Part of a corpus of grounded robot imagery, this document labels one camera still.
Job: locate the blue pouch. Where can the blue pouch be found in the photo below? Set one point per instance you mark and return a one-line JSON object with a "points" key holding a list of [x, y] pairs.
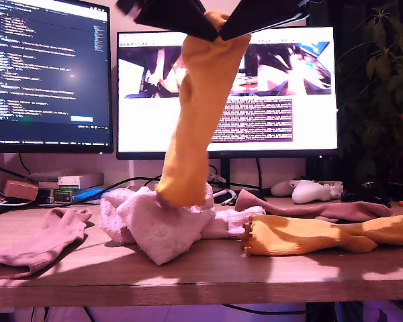
{"points": [[90, 194]]}

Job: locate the small white crumpled object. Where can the small white crumpled object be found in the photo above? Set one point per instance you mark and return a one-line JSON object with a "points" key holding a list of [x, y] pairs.
{"points": [[336, 190]]}

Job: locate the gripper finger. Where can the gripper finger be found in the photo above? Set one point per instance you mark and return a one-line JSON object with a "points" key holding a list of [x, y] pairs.
{"points": [[178, 16], [265, 15]]}

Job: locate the clear plug connector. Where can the clear plug connector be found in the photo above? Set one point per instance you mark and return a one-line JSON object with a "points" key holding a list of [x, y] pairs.
{"points": [[219, 178]]}

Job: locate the white screen monitor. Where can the white screen monitor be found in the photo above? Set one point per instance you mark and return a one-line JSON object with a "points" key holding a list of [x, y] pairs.
{"points": [[315, 117]]}

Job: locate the stack of green boxes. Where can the stack of green boxes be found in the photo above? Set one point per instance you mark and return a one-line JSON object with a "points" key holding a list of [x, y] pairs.
{"points": [[58, 197]]}

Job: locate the white green small box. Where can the white green small box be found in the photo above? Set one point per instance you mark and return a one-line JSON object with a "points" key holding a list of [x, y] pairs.
{"points": [[68, 182]]}

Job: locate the mauve sock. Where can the mauve sock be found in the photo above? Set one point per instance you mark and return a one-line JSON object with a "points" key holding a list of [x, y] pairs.
{"points": [[43, 234], [349, 211]]}

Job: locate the beige game controller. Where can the beige game controller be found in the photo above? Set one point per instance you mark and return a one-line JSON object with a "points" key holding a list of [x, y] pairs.
{"points": [[282, 189]]}

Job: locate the orange frilled sock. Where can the orange frilled sock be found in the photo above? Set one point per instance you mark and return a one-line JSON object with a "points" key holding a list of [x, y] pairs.
{"points": [[289, 236], [194, 117]]}

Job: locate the black wallet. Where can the black wallet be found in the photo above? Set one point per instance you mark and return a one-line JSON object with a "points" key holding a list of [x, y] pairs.
{"points": [[362, 197]]}

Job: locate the black flat device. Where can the black flat device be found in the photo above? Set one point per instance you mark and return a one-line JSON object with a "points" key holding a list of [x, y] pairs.
{"points": [[0, 209]]}

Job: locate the green houseplant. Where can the green houseplant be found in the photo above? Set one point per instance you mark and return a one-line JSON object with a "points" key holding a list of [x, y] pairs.
{"points": [[383, 134]]}

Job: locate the dark code screen monitor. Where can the dark code screen monitor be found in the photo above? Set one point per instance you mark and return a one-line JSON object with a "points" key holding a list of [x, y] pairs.
{"points": [[47, 84]]}

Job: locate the white game controller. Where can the white game controller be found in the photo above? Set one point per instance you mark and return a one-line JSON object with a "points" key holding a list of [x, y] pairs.
{"points": [[309, 192]]}

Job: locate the black monitor stand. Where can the black monitor stand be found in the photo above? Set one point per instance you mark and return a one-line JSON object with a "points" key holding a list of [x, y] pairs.
{"points": [[225, 174]]}

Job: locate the white terry sock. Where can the white terry sock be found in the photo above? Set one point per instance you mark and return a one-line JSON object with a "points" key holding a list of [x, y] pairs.
{"points": [[242, 221], [161, 231]]}

